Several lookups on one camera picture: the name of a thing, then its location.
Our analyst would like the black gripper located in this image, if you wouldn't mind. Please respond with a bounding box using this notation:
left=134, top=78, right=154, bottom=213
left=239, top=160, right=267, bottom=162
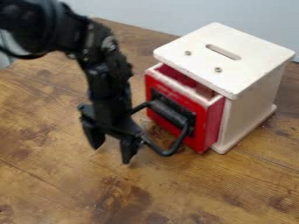
left=79, top=49, right=143, bottom=165

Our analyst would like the white wooden drawer cabinet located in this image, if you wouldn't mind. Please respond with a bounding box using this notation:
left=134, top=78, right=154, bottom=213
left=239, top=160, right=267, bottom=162
left=154, top=23, right=295, bottom=154

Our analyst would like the red drawer with black handle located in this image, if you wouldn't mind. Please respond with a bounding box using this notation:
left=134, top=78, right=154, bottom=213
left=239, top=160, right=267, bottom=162
left=132, top=63, right=226, bottom=157

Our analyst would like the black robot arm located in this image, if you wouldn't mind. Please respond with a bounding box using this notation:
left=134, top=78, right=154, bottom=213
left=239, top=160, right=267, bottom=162
left=0, top=0, right=143, bottom=165

